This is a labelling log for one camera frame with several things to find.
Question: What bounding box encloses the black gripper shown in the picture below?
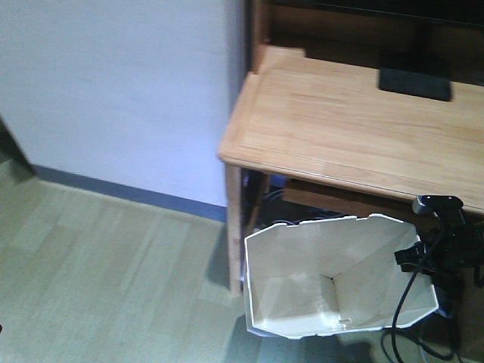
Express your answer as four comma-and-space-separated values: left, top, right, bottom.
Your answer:
394, 230, 460, 277

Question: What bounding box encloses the white plastic trash bin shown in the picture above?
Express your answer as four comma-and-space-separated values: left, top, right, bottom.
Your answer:
244, 214, 439, 340

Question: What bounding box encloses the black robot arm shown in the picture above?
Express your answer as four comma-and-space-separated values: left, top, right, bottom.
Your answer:
395, 222, 483, 288

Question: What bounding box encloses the light wooden desk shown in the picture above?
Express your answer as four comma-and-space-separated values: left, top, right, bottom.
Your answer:
219, 1, 483, 293

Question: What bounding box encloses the black computer monitor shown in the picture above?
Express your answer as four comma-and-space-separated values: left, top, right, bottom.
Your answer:
275, 0, 483, 101

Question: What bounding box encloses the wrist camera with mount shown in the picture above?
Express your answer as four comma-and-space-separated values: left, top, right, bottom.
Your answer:
411, 195, 466, 228

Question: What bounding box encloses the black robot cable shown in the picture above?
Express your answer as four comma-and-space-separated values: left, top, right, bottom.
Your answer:
380, 241, 458, 363

